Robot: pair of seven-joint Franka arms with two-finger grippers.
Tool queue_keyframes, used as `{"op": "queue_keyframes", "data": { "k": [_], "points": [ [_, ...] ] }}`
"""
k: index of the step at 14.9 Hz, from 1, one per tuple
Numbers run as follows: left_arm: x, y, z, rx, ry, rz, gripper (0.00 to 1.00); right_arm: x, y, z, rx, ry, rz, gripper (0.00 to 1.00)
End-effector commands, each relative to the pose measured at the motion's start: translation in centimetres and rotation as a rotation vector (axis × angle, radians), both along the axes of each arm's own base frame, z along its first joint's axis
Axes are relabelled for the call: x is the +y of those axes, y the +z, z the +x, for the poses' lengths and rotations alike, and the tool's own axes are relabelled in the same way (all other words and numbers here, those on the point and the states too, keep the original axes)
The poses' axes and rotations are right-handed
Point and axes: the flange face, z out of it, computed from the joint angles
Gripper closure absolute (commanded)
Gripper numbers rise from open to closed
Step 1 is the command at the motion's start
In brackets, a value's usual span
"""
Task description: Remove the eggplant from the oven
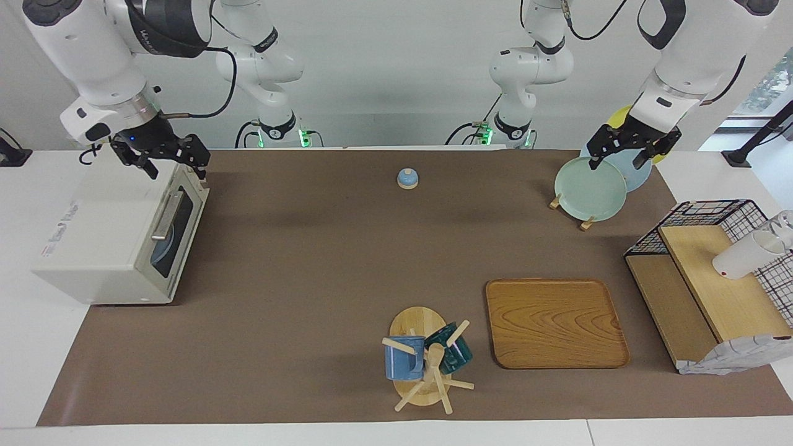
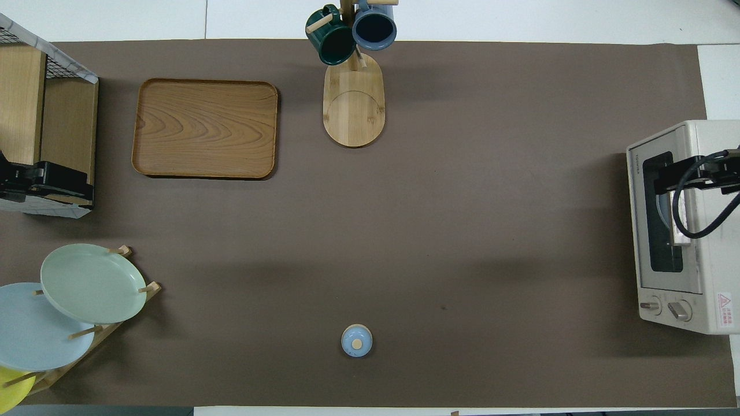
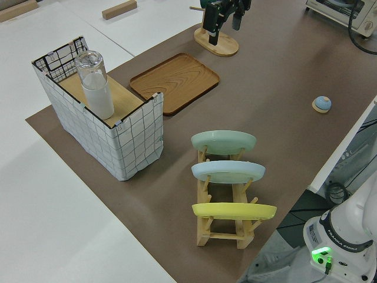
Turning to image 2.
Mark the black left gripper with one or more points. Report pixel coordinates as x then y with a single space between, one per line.
20 182

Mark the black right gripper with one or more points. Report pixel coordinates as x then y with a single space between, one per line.
725 173

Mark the toaster oven glass door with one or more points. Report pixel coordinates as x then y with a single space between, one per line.
639 231

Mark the white toaster oven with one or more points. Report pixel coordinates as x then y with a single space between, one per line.
717 260

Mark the silver oven knob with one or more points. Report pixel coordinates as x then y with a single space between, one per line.
680 311
650 306

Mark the grey white marbled panel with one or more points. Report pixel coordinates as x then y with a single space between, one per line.
58 209

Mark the pale green plate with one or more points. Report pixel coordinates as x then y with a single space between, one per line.
87 283

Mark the grey cloth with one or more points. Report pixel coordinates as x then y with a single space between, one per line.
75 68

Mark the wooden plate rack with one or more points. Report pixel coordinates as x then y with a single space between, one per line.
147 287

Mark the light blue smooth plate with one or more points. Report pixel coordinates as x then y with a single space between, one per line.
29 329

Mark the wooden serving tray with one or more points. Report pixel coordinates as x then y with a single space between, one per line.
231 133

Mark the yellow plate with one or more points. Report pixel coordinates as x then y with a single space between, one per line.
11 393

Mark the brown table mat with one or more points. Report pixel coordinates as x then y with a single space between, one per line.
462 173

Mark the wooden mug tree stand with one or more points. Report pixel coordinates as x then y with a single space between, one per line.
354 110

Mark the dark green mug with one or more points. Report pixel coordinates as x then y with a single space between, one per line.
338 51

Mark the small blue lidded jar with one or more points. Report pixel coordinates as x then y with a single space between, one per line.
356 341

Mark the blue mug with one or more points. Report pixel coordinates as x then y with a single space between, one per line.
374 29

